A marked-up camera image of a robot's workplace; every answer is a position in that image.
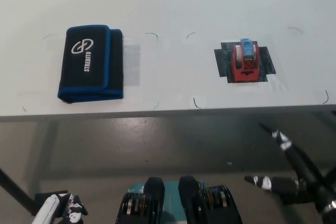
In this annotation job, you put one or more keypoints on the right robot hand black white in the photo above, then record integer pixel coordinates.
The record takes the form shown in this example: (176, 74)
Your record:
(311, 174)

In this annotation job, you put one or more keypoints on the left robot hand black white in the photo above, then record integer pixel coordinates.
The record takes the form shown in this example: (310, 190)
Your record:
(71, 211)

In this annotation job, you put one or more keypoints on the black tape patch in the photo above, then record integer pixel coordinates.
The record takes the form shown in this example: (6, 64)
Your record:
(266, 62)

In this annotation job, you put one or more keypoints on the black blue zip notebook case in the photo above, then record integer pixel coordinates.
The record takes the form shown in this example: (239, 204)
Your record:
(89, 77)

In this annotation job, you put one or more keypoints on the clear tape patch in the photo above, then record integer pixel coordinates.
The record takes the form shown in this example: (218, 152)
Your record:
(132, 64)

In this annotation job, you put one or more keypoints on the black ribbed robot body block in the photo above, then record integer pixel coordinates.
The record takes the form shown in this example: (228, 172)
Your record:
(210, 205)
(141, 208)

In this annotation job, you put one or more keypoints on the teal robot body cover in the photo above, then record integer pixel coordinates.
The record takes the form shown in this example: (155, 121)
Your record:
(172, 203)

